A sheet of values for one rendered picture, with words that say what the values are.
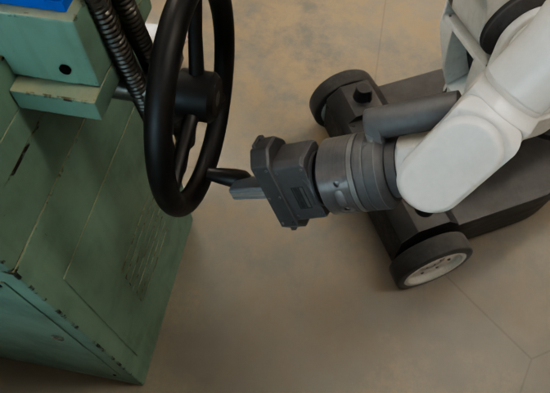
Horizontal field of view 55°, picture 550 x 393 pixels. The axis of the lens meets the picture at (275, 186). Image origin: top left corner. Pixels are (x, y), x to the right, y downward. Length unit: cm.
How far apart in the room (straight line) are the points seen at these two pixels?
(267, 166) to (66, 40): 24
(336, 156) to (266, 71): 122
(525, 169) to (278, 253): 66
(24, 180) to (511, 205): 109
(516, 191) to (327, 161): 91
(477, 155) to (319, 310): 92
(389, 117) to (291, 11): 144
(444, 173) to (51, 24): 38
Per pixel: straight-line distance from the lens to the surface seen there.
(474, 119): 49
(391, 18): 198
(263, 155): 60
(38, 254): 74
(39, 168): 70
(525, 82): 50
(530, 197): 143
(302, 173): 59
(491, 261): 151
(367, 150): 55
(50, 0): 54
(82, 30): 55
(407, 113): 54
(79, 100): 59
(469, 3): 106
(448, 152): 50
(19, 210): 68
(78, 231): 82
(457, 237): 129
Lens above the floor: 129
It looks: 60 degrees down
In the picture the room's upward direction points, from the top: straight up
